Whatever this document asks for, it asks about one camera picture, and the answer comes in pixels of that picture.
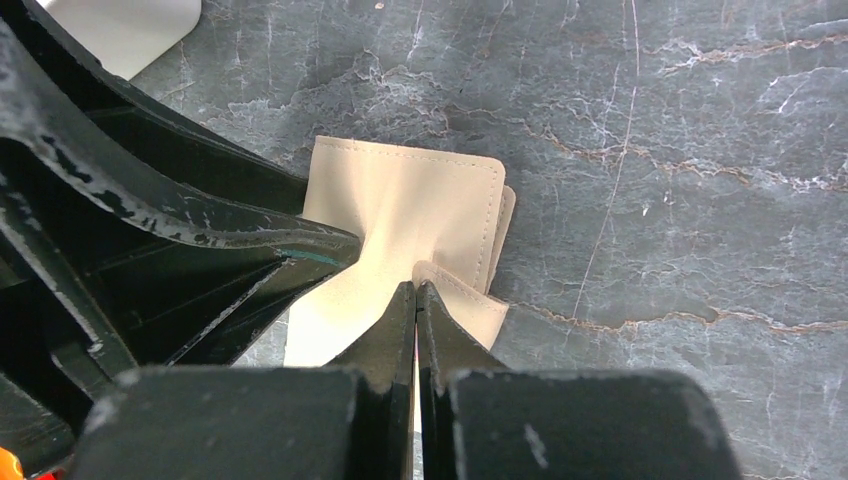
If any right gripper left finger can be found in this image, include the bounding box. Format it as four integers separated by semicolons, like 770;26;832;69
70;282;416;479

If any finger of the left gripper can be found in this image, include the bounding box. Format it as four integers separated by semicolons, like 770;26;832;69
1;0;307;215
1;20;360;379

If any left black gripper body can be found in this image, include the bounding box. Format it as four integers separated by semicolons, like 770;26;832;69
1;199;140;477

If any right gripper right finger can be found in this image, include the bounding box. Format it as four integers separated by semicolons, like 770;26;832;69
416;282;741;479

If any white rectangular tray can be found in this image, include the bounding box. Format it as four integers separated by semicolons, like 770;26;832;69
40;0;202;80

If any orange curved toy track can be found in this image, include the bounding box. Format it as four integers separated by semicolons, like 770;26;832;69
0;448;64;480

